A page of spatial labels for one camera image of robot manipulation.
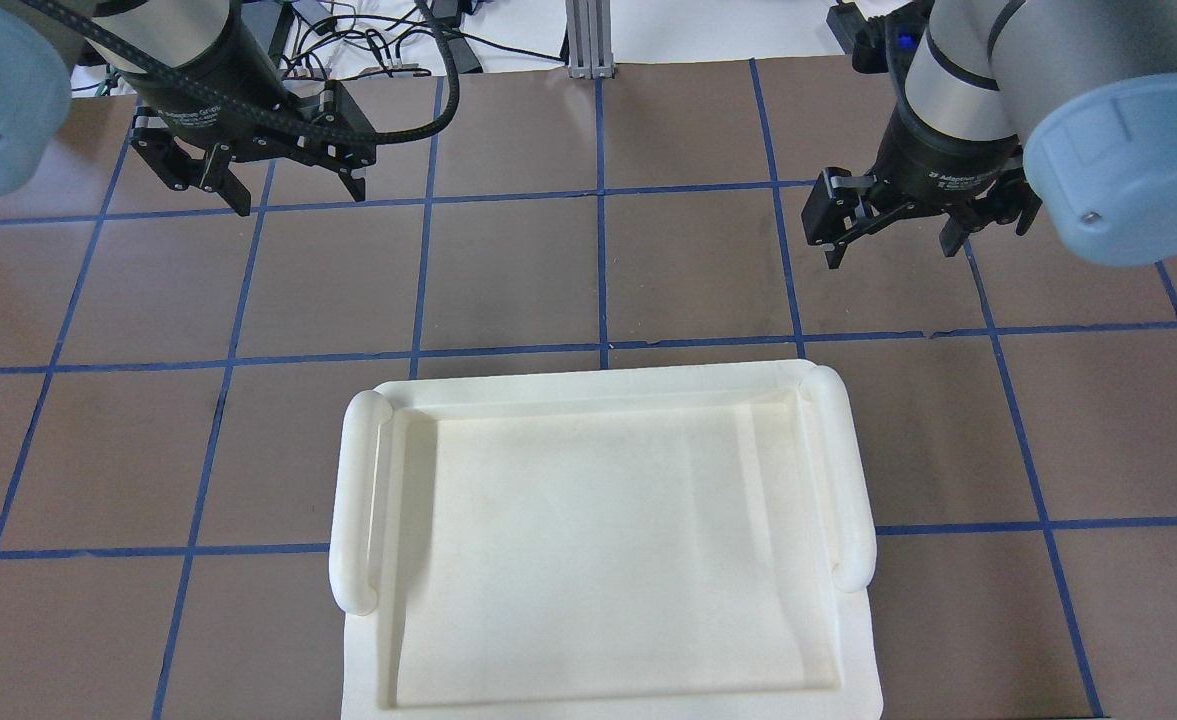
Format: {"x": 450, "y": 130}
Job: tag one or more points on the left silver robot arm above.
{"x": 210, "y": 96}

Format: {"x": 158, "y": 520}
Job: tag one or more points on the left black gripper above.
{"x": 210, "y": 68}

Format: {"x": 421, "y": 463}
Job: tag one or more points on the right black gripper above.
{"x": 948, "y": 166}

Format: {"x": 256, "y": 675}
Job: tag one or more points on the aluminium frame post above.
{"x": 590, "y": 53}

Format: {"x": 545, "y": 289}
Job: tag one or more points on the black power adapter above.
{"x": 850, "y": 28}

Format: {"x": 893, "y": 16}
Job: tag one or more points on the white foam tray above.
{"x": 679, "y": 542}

